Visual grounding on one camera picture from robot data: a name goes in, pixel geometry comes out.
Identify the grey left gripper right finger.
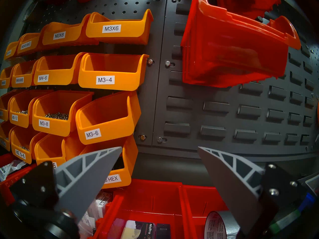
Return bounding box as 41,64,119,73
198,146,307,236

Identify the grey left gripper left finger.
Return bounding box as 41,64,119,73
10,146,123,220

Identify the clear packet of parts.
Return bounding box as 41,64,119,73
79,191,113,239

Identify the red plastic storage bin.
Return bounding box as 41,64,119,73
214,0,288,20
181,0,302,88
179,185,239,239
95,179,186,239
0,153,38,206

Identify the yellow bin labelled M3-8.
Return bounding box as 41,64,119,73
32,90,94,137

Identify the yellow bin labelled M3-6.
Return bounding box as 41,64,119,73
76,91,142,145

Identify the yellow bin labelled M2.5-6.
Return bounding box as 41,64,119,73
10,125,48,165

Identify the NicPro card pack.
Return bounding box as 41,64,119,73
121,220,156,239

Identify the grey louvered panel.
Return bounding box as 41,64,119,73
152,0,319,162

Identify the yellow screw bin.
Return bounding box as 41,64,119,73
4,41,20,60
0,120,16,152
0,65,16,89
0,89,25,121

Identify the yellow bin labelled M4-6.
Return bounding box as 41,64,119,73
34,53,86,86

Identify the yellow bin labelled M4X4X6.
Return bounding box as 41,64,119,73
11,60,40,88

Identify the yellow bin labelled M3X8 BAD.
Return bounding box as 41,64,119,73
17,33,46,57

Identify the yellow bin labelled M3X6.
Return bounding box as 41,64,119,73
85,9,154,45

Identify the grey duct tape roll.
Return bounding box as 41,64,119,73
204,211,241,239

